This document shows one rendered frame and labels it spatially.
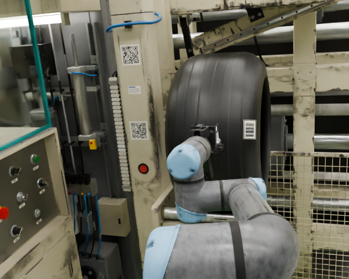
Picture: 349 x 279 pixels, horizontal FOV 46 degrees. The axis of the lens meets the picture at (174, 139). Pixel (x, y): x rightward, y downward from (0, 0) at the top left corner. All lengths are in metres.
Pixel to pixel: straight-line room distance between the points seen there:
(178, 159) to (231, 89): 0.44
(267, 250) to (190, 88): 0.84
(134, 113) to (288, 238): 1.05
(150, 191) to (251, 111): 0.59
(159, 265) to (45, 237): 1.05
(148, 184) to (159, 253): 1.08
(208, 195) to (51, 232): 0.81
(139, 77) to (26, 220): 0.66
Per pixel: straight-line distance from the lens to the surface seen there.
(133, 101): 1.57
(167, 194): 1.66
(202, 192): 0.98
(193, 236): 0.60
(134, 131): 1.60
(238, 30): 1.82
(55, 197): 1.71
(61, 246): 1.69
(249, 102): 1.31
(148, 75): 1.53
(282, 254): 0.62
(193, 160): 0.93
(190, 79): 1.37
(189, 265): 0.59
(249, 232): 0.61
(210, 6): 1.70
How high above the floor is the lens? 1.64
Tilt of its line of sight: 17 degrees down
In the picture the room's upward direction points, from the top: 5 degrees counter-clockwise
